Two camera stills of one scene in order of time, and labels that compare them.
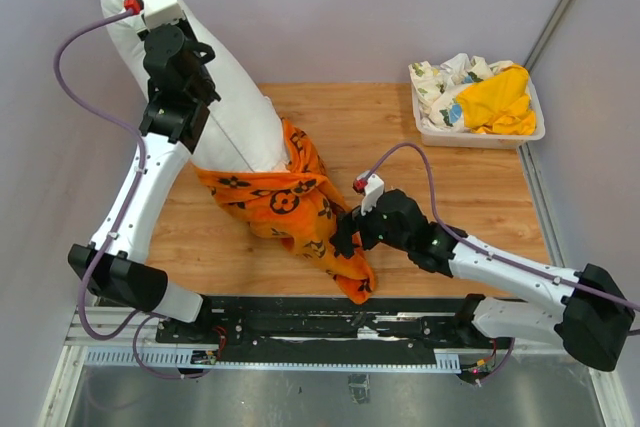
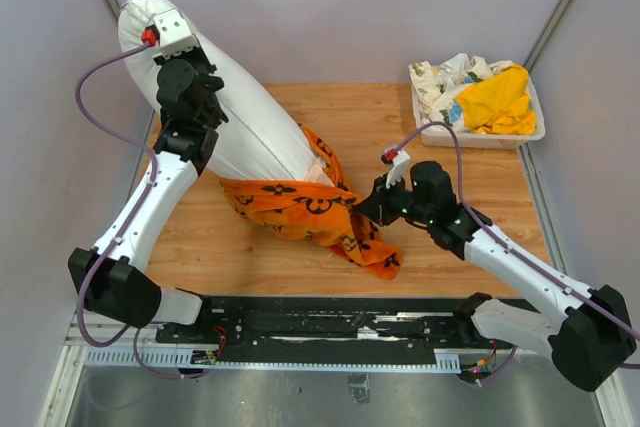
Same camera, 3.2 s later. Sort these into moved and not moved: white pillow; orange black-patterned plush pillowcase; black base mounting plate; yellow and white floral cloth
Moved: white pillow; orange black-patterned plush pillowcase
Not moved: black base mounting plate; yellow and white floral cloth
